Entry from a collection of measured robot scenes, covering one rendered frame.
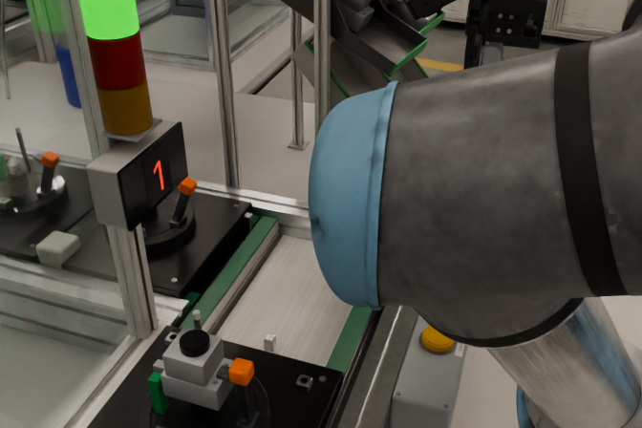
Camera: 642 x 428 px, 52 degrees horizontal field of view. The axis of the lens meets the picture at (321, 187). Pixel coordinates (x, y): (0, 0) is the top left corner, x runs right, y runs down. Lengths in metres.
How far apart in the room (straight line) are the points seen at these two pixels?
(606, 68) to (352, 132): 0.11
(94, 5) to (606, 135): 0.49
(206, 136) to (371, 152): 1.27
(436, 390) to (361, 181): 0.54
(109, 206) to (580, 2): 4.32
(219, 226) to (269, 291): 0.14
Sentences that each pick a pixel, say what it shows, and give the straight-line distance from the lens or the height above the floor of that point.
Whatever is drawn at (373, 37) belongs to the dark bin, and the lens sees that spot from 1.07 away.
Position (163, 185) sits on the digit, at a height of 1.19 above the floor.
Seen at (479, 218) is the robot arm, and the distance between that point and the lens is 0.28.
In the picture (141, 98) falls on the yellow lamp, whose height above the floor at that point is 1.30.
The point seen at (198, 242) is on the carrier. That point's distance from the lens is 1.02.
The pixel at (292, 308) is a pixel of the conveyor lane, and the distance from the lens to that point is 0.97.
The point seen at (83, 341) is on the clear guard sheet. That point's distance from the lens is 0.79.
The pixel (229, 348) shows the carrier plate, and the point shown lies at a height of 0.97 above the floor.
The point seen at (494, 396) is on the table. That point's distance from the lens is 0.96.
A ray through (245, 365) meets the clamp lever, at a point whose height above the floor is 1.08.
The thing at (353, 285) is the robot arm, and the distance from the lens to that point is 0.33.
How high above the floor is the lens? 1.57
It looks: 32 degrees down
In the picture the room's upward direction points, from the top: straight up
